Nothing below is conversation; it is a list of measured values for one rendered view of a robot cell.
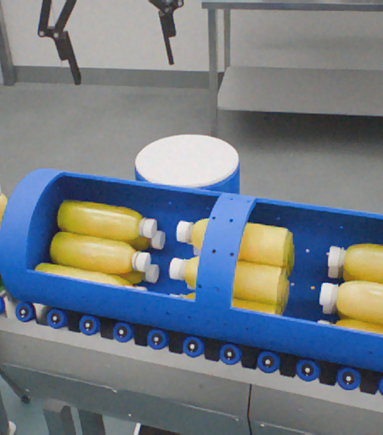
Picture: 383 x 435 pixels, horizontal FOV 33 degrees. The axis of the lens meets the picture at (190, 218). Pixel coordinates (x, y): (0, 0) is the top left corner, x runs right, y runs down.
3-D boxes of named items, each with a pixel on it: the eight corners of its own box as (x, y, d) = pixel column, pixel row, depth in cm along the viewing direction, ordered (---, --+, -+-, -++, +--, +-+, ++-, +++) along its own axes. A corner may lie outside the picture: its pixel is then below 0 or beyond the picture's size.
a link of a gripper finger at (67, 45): (66, 36, 87) (60, 37, 87) (80, 85, 91) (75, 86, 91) (67, 30, 90) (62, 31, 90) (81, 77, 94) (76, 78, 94)
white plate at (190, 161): (244, 137, 182) (244, 140, 183) (149, 132, 187) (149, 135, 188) (231, 189, 160) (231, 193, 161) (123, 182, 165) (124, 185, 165)
